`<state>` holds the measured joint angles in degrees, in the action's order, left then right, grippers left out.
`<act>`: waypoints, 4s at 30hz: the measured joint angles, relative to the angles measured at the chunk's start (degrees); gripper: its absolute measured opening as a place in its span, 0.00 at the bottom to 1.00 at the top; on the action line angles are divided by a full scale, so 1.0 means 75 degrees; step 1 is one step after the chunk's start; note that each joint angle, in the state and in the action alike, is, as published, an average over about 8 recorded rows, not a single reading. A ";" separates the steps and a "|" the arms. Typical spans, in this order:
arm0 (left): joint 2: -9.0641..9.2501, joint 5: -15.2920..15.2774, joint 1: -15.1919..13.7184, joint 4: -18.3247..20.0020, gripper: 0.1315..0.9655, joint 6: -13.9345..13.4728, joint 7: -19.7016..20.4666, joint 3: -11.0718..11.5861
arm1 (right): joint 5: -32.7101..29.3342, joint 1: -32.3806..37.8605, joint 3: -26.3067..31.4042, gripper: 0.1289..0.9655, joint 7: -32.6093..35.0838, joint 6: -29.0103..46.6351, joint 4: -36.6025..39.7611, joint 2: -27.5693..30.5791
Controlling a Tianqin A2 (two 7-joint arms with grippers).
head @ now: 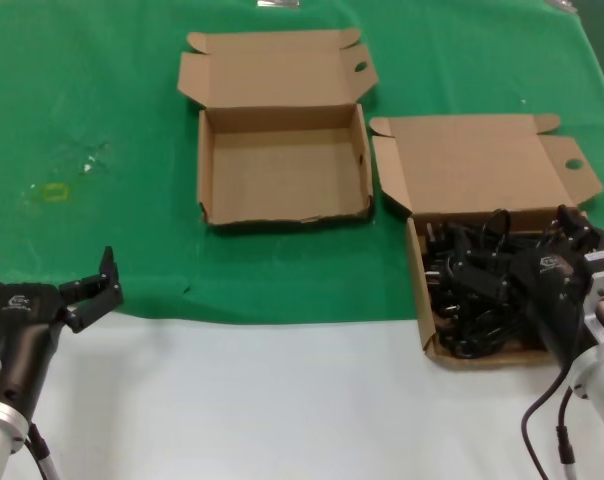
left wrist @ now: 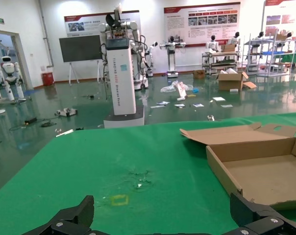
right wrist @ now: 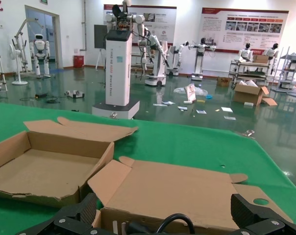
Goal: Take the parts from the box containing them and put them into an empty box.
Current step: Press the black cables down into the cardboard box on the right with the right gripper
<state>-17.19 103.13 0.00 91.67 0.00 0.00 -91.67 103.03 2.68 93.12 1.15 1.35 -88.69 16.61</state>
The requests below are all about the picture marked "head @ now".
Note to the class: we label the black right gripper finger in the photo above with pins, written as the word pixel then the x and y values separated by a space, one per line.
pixel 482 282
pixel 579 232

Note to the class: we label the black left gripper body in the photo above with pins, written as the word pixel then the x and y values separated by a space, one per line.
pixel 24 320

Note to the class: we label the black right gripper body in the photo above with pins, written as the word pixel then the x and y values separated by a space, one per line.
pixel 552 295

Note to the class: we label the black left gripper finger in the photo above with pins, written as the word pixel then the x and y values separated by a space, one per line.
pixel 94 295

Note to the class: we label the cardboard box with intact edge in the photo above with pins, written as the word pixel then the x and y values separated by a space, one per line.
pixel 472 165

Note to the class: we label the cardboard box with torn edge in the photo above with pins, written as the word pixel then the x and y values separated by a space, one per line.
pixel 282 165

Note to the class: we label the metal parts at cloth corner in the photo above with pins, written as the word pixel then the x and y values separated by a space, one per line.
pixel 564 4

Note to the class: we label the green table cloth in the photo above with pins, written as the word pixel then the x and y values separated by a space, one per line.
pixel 107 75

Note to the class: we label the small metal clip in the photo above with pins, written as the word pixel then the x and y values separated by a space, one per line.
pixel 277 2

